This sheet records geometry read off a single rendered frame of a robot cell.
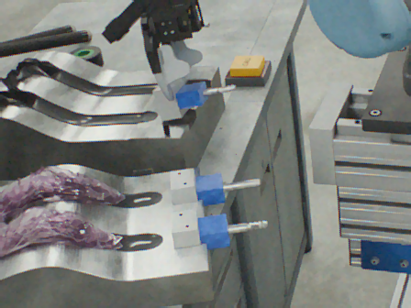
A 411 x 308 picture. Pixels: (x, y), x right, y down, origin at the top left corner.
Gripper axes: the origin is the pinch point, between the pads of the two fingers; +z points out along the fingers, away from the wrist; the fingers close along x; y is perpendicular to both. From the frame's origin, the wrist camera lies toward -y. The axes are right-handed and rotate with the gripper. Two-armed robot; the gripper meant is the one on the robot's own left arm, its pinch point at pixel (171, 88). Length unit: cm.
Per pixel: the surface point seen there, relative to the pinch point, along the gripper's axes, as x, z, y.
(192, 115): 2.8, 6.1, 1.2
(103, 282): -38.1, 13.8, -0.9
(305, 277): 76, 84, -8
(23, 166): -6.4, 7.8, -28.9
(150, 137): -6.7, 5.6, -2.9
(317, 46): 231, 59, -24
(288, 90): 76, 28, -1
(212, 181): -15.3, 10.7, 8.9
